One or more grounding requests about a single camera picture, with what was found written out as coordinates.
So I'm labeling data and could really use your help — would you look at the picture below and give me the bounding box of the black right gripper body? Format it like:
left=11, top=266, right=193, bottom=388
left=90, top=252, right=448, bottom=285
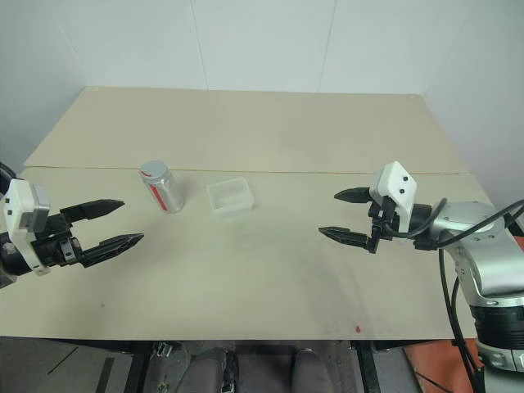
left=367, top=195, right=404, bottom=255

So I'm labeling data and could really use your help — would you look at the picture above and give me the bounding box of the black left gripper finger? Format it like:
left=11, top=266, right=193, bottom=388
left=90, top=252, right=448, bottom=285
left=60, top=199, right=125, bottom=224
left=81, top=233, right=145, bottom=269

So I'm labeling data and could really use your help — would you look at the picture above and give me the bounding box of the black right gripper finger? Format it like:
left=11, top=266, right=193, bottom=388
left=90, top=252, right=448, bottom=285
left=334, top=187, right=373, bottom=205
left=318, top=226, right=376, bottom=251

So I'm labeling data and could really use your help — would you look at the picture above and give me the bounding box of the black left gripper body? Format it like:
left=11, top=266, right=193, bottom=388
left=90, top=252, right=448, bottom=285
left=31, top=211, right=85, bottom=272

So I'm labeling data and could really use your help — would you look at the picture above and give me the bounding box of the silver bottle with red tape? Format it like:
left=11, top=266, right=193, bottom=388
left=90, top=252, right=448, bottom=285
left=139, top=160, right=184, bottom=214

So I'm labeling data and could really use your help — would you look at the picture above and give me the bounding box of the translucent plastic container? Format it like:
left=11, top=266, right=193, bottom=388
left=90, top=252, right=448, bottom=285
left=206, top=177, right=255, bottom=221

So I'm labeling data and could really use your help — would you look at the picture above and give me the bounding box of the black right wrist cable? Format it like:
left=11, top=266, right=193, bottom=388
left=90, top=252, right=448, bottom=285
left=378, top=199, right=449, bottom=239

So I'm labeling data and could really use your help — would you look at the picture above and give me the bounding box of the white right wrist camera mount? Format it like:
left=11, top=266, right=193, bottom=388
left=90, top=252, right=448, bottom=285
left=370, top=161, right=418, bottom=238

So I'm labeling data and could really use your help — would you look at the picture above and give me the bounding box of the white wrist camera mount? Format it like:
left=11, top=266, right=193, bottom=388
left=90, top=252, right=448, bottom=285
left=2, top=178, right=51, bottom=276
left=370, top=161, right=418, bottom=238

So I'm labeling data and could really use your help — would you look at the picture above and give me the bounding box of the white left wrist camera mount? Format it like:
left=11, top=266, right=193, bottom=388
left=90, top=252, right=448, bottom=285
left=2, top=178, right=51, bottom=276

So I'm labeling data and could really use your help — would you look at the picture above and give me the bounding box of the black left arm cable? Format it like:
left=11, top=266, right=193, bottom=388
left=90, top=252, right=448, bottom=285
left=0, top=161, right=16, bottom=193

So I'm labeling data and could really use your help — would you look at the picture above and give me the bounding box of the black hanging robot cable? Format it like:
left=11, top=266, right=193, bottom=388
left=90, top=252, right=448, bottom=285
left=438, top=200, right=524, bottom=393

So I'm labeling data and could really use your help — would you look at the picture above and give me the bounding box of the small metal bracket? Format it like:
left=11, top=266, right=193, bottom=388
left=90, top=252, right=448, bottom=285
left=150, top=341, right=182, bottom=362

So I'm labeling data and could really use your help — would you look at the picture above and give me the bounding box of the black table frame leg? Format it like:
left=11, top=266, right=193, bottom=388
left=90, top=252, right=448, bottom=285
left=355, top=339, right=381, bottom=393

